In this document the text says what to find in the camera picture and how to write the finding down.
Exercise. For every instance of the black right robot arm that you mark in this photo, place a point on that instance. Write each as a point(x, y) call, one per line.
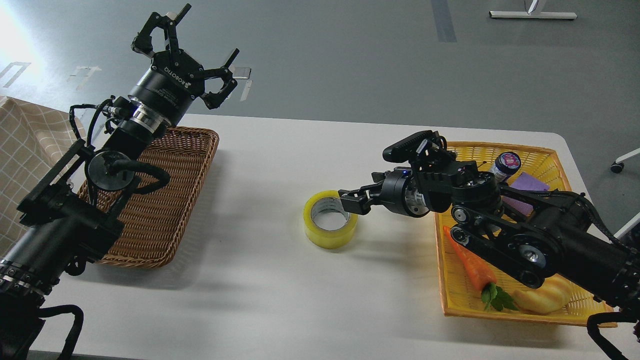
point(530, 235)

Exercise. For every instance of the white table leg base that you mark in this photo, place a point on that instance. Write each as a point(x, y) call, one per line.
point(533, 11)

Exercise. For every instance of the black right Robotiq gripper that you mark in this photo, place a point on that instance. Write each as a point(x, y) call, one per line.
point(395, 189)

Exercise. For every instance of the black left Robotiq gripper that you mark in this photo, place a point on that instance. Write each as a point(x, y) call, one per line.
point(167, 86)

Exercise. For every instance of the beige checkered cloth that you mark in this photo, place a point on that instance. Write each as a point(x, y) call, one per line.
point(33, 138)

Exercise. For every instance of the brown wicker basket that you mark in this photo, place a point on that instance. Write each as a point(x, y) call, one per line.
point(155, 223)

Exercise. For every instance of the toy croissant bread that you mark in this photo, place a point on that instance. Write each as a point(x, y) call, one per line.
point(552, 296)

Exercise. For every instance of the purple foam block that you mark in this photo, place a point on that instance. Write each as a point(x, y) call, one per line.
point(525, 182)

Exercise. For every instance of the office chair caster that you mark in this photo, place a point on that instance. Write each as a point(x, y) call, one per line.
point(618, 165)

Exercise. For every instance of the small dark lidded jar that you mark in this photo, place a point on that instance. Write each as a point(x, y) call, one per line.
point(505, 166)

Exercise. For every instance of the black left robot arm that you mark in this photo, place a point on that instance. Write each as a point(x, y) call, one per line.
point(72, 214)

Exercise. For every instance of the orange toy carrot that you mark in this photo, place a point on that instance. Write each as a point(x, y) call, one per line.
point(482, 277)

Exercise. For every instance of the yellow plastic basket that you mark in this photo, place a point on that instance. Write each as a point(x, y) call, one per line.
point(457, 295)

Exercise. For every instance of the yellow packing tape roll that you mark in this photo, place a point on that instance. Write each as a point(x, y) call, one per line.
point(326, 223)

